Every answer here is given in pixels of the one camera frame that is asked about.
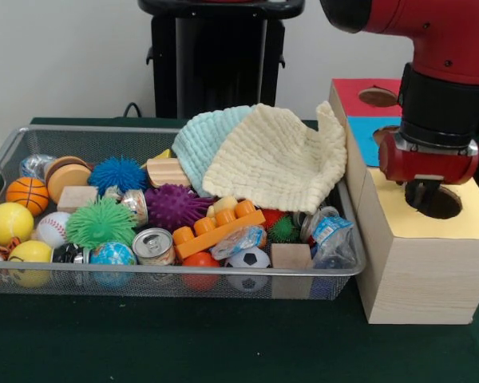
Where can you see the yellow tennis ball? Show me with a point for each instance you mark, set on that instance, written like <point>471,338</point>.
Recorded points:
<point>9,223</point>

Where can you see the silver soda can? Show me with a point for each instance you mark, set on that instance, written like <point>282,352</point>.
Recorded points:
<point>155,247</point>

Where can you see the green spiky ball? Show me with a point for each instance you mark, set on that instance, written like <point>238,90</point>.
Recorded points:
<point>100,223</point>

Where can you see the wooden box with three holes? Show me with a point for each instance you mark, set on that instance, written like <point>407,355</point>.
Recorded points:
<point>423,279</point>

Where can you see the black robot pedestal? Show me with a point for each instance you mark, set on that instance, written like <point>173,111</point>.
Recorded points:
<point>223,60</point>

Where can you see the mint knitted cloth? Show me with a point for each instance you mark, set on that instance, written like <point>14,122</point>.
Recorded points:
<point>199,139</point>

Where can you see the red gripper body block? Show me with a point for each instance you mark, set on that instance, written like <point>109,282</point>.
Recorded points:
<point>427,165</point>

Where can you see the large blue spiky ball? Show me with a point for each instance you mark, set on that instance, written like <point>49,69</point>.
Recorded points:
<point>117,173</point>

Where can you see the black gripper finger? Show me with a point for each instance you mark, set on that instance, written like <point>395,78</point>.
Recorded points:
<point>414,195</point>
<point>431,195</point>

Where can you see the cream knitted cloth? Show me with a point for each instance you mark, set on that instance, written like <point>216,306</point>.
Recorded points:
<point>271,159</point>

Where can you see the silver mesh bin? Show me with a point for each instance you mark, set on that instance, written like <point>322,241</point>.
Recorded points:
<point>104,137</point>

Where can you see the orange basketball toy ball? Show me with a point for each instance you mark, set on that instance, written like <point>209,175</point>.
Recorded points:
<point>27,195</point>

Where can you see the orange plastic block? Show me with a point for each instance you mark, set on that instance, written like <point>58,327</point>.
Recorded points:
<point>219,229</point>

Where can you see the white baseball toy ball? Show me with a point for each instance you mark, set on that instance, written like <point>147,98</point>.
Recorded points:
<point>52,229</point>

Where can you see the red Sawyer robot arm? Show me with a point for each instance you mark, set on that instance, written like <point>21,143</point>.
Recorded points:
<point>443,99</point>

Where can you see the purple spiky ball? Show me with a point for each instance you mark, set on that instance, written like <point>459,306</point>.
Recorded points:
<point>173,205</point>

